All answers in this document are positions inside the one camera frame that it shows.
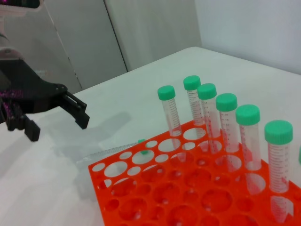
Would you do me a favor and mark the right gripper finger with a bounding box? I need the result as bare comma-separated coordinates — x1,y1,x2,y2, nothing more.
58,91,91,130
6,103,40,142

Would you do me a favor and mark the green-capped clear test tube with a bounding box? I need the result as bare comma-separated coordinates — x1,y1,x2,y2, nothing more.
197,83,224,155
183,75,207,139
76,138,149,165
236,105,268,196
215,93,242,174
157,85,188,165
264,120,296,224

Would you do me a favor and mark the orange plastic test tube rack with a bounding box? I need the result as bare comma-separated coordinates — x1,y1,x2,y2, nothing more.
88,120,301,226

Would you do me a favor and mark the white robot body housing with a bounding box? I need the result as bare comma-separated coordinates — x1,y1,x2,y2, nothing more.
0,0,44,18

